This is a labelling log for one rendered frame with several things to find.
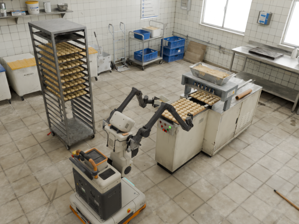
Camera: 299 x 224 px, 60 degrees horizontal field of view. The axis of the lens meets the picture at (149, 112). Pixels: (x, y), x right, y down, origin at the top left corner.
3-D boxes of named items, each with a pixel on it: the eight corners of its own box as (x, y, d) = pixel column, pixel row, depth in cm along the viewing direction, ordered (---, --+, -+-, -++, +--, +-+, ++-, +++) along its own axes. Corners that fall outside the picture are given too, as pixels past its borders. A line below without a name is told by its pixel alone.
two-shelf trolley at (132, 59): (148, 58, 768) (150, 19, 709) (163, 63, 735) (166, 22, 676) (127, 65, 714) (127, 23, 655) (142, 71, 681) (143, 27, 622)
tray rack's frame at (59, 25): (96, 137, 424) (87, 26, 331) (68, 150, 392) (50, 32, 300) (75, 121, 462) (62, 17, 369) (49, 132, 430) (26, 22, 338)
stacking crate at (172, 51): (174, 49, 792) (175, 42, 782) (183, 52, 767) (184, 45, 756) (159, 52, 758) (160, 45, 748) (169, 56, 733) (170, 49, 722)
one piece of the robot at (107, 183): (104, 230, 267) (99, 171, 224) (75, 200, 298) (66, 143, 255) (128, 211, 288) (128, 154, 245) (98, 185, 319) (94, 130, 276)
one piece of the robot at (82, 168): (97, 186, 245) (86, 175, 228) (76, 166, 265) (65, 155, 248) (105, 177, 248) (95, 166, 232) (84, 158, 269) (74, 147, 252)
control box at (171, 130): (159, 126, 340) (160, 118, 333) (173, 134, 326) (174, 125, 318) (157, 127, 338) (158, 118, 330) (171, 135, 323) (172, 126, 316)
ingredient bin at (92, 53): (78, 86, 591) (75, 54, 551) (67, 77, 633) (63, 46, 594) (99, 81, 620) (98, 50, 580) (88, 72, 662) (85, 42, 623)
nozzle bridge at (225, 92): (192, 88, 410) (195, 68, 392) (233, 106, 367) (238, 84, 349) (179, 95, 389) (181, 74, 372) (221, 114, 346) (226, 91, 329)
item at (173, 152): (183, 144, 422) (190, 96, 376) (201, 154, 402) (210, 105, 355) (154, 164, 379) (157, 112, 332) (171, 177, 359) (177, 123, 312)
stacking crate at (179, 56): (174, 55, 802) (175, 49, 792) (183, 58, 776) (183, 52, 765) (159, 58, 770) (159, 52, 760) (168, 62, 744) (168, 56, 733)
